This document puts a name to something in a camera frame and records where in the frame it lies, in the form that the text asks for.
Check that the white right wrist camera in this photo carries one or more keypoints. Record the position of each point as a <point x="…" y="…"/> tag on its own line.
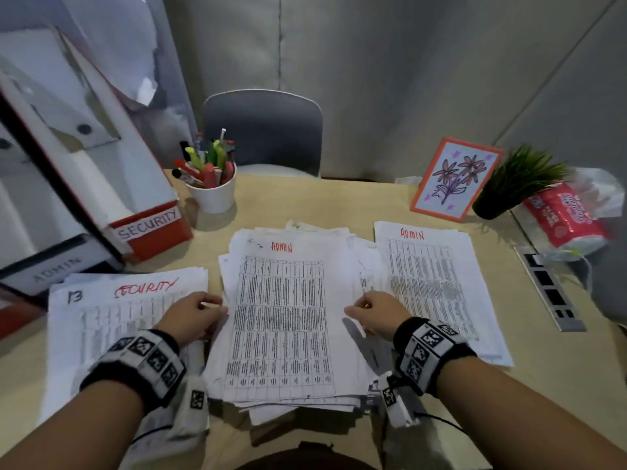
<point x="397" y="401"/>

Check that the grey desk socket strip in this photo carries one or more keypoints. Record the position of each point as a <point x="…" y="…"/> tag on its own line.
<point x="553" y="296"/>

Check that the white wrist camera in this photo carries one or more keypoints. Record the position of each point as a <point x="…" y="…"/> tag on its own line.
<point x="193" y="406"/>
<point x="397" y="401"/>

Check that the red white paper towel pack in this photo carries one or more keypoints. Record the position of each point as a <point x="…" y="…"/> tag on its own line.
<point x="563" y="220"/>

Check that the person's left forearm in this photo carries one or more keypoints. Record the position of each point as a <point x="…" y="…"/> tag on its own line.
<point x="73" y="435"/>

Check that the white pen cup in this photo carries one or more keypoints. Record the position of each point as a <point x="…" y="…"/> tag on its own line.
<point x="215" y="195"/>

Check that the person's left hand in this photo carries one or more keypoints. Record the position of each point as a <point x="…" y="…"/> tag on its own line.
<point x="191" y="318"/>

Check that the small white container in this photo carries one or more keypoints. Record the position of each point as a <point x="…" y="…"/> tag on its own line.
<point x="407" y="181"/>

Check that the black right wristband with markers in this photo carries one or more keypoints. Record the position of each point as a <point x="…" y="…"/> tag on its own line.
<point x="431" y="349"/>

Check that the admin paper pile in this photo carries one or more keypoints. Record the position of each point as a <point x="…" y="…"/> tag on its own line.
<point x="431" y="288"/>

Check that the orange framed flower drawing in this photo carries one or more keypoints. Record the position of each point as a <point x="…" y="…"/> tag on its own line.
<point x="455" y="178"/>

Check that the clear plastic bag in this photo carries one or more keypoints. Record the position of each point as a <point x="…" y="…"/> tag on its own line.
<point x="602" y="190"/>

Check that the grey chair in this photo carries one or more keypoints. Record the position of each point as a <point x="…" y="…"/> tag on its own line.
<point x="264" y="132"/>

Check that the person's right hand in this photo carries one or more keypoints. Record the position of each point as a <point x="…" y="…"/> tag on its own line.
<point x="382" y="315"/>

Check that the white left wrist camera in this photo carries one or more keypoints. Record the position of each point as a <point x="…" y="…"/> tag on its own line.
<point x="193" y="406"/>

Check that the bunch of coloured markers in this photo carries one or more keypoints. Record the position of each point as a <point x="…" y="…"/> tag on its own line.
<point x="208" y="163"/>

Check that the green plant in black pot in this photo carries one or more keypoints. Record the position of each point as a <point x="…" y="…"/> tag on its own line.
<point x="490" y="205"/>

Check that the unsorted paper pile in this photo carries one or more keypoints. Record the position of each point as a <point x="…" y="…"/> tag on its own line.
<point x="284" y="313"/>

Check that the black admin file box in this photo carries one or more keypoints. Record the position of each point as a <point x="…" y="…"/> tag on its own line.
<point x="49" y="274"/>

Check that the person's dark shirt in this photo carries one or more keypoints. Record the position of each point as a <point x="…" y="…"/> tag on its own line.
<point x="303" y="460"/>

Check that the person's right forearm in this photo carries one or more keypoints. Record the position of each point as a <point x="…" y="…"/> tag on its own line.
<point x="514" y="416"/>

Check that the security paper pile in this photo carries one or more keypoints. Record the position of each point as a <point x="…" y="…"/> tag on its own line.
<point x="98" y="313"/>

